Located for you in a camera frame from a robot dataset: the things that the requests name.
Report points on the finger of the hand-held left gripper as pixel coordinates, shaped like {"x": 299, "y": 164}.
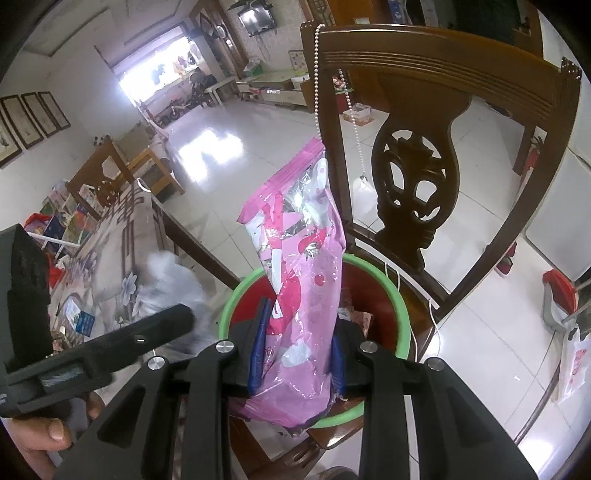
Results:
{"x": 138, "y": 334}

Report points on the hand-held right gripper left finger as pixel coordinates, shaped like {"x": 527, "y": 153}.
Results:
{"x": 259, "y": 350}

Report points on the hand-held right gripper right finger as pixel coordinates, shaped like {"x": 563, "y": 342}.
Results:
{"x": 338, "y": 364}

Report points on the white plastic bag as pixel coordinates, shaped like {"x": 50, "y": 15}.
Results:
{"x": 175, "y": 281}

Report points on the pink plastic bag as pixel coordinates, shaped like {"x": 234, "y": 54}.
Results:
{"x": 304, "y": 277}

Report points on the red bin with green rim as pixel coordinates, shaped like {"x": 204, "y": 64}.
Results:
{"x": 364, "y": 281}

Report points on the person's left hand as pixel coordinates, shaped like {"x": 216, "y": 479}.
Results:
{"x": 44, "y": 438}

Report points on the small blue card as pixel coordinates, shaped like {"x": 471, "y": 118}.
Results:
{"x": 81, "y": 318}

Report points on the shelf with books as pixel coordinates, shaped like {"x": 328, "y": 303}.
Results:
{"x": 69, "y": 221}

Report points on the wooden bench chair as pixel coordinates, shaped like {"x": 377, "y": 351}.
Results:
{"x": 106, "y": 166}

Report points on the red dustpan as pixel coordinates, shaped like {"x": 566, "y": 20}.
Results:
{"x": 558, "y": 290}

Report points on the white bag with red print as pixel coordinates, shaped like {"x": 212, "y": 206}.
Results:
{"x": 572, "y": 364}

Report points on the cardboard box on floor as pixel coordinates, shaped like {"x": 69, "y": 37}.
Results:
{"x": 358, "y": 114}

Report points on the small white table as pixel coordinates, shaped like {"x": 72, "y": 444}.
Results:
{"x": 219, "y": 90}

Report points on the long television cabinet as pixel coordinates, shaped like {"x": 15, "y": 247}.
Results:
{"x": 277, "y": 90}

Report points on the bright window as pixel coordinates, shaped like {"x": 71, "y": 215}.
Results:
{"x": 147, "y": 69}

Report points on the red fire extinguisher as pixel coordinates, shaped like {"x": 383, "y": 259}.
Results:
{"x": 528, "y": 157}

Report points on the carved wooden chair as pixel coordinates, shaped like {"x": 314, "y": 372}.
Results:
{"x": 438, "y": 60}

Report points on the framed wall picture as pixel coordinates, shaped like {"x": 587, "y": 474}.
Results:
{"x": 39, "y": 114}
{"x": 54, "y": 110}
{"x": 21, "y": 122}
{"x": 7, "y": 145}

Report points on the wall television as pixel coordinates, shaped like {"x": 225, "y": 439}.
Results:
{"x": 256, "y": 19}

